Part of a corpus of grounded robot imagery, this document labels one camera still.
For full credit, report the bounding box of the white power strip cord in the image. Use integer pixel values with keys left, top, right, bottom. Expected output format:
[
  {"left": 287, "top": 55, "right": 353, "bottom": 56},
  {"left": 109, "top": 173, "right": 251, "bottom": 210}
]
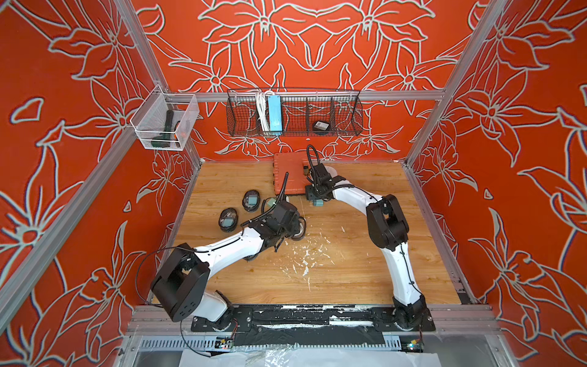
[{"left": 254, "top": 91, "right": 271, "bottom": 134}]

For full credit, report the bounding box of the green screwdriver in box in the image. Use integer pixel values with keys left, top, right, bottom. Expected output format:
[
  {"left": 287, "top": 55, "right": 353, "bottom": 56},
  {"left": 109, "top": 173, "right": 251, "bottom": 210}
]
[{"left": 151, "top": 109, "right": 174, "bottom": 148}]

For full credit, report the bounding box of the clear acrylic wall box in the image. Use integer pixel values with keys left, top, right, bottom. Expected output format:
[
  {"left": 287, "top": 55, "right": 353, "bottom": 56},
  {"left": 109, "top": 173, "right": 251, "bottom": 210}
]
[{"left": 131, "top": 85, "right": 200, "bottom": 151}]

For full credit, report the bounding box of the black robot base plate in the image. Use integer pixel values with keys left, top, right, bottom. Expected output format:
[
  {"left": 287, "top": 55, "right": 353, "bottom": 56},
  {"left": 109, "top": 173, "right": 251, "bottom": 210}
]
[{"left": 190, "top": 304, "right": 436, "bottom": 352}]

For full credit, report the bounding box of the orange plastic tool case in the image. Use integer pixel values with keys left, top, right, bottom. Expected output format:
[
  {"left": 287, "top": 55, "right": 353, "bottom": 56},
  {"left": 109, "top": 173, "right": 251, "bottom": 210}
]
[{"left": 273, "top": 151, "right": 310, "bottom": 195}]

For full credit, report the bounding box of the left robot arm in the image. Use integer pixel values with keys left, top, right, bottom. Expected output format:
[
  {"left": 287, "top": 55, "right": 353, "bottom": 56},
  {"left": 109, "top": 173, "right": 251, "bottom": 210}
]
[{"left": 151, "top": 201, "right": 304, "bottom": 328}]

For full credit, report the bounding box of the black wire wall basket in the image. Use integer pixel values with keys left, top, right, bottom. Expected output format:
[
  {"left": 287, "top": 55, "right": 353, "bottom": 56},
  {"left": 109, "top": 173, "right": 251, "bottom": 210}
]
[{"left": 226, "top": 88, "right": 365, "bottom": 138}]

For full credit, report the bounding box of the aluminium frame post right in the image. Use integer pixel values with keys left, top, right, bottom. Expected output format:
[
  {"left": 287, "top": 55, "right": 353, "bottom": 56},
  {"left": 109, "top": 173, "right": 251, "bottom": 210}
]
[{"left": 404, "top": 0, "right": 507, "bottom": 168}]

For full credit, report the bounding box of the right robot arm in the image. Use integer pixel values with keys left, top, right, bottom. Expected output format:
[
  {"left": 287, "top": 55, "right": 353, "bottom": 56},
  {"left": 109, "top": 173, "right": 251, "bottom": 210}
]
[{"left": 306, "top": 163, "right": 428, "bottom": 331}]

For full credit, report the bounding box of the black round zip pouch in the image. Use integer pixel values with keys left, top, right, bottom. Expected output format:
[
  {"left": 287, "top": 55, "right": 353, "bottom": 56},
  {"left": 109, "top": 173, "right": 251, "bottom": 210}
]
[{"left": 218, "top": 207, "right": 238, "bottom": 232}]

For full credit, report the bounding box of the aluminium horizontal back rail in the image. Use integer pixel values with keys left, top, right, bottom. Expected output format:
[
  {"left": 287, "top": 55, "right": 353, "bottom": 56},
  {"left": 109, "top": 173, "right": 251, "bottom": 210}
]
[{"left": 164, "top": 90, "right": 445, "bottom": 103}]

